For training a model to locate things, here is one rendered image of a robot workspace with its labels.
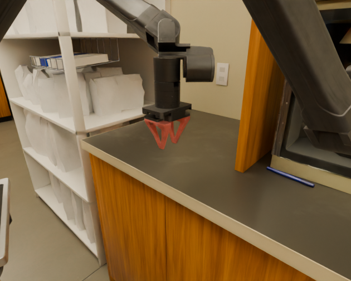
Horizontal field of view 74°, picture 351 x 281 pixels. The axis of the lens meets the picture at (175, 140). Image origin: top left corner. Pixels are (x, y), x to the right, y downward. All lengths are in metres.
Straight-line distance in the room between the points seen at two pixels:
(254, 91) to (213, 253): 0.47
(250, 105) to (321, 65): 0.37
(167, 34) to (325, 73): 0.30
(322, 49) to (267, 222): 0.39
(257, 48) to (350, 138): 0.37
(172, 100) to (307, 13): 0.29
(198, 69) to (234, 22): 0.83
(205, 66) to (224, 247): 0.47
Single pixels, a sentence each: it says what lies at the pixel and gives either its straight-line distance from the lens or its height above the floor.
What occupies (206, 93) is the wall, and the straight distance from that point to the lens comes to 1.40.
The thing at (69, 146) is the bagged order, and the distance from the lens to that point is 1.69.
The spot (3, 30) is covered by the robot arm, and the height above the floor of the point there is 1.33.
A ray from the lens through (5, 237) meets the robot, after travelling 0.47.
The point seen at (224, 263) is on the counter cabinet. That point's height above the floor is 0.75.
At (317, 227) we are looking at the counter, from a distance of 0.64.
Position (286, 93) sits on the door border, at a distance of 0.73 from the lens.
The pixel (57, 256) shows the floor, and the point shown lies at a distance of 1.91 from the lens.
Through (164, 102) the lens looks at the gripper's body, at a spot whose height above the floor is 1.20.
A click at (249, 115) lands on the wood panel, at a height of 1.13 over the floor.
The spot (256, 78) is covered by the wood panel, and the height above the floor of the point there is 1.23.
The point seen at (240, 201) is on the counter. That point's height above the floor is 0.94.
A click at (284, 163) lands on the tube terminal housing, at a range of 0.81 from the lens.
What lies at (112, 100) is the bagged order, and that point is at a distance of 1.42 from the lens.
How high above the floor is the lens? 1.32
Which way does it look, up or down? 23 degrees down
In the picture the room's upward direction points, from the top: straight up
